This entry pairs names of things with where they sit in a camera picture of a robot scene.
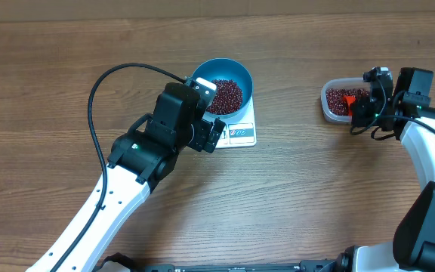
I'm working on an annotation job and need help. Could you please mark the red scoop with blue handle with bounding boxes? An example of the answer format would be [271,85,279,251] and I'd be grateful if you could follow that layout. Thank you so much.
[342,95,356,116]

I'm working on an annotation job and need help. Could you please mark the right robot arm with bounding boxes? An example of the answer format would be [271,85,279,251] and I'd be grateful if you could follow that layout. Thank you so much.
[325,66,435,271]

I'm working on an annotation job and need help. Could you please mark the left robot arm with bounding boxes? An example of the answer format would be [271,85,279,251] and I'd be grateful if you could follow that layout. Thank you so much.
[29,78,224,271]

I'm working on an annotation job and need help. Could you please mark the white digital kitchen scale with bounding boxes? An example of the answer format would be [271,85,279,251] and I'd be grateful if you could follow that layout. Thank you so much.
[216,97,257,149]

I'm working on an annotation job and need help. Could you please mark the red beans in bowl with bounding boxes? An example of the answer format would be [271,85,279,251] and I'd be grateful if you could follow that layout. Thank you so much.
[206,79,243,115]

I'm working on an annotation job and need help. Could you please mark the blue plastic bowl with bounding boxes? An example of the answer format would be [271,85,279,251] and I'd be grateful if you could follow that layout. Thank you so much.
[191,58,254,118]

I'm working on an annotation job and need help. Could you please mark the clear plastic container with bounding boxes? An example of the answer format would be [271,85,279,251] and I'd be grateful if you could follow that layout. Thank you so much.
[320,78,370,125]

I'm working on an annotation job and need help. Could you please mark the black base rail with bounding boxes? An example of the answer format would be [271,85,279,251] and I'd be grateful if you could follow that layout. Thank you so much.
[92,253,353,272]

